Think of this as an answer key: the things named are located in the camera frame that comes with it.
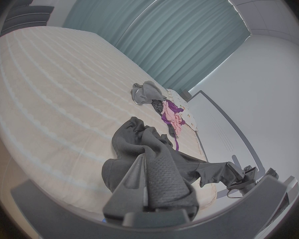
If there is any blue-green curtain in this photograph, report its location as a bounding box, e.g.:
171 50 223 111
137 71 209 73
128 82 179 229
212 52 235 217
62 0 181 47
115 0 252 92

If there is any grey bedside table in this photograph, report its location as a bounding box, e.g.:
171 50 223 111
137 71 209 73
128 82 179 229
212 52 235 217
179 89 192 101

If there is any bed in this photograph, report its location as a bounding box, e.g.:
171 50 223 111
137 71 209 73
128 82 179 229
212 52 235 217
0 26 264 213

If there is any pile of clothes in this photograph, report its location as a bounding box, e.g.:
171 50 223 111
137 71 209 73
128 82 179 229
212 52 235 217
151 99 185 152

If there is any white printed pillow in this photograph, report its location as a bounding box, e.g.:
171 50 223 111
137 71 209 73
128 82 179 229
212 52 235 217
166 89 200 132

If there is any black long-sleeved top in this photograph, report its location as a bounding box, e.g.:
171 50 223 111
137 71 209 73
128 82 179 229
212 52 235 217
101 117 240 221

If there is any grey knitted garment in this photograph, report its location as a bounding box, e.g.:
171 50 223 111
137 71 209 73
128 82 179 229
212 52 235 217
131 81 168 106

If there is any black chest of drawers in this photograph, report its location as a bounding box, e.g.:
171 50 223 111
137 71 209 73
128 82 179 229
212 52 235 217
1 0 55 34

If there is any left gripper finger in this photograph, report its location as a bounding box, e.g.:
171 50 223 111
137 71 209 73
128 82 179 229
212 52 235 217
103 154 147 220

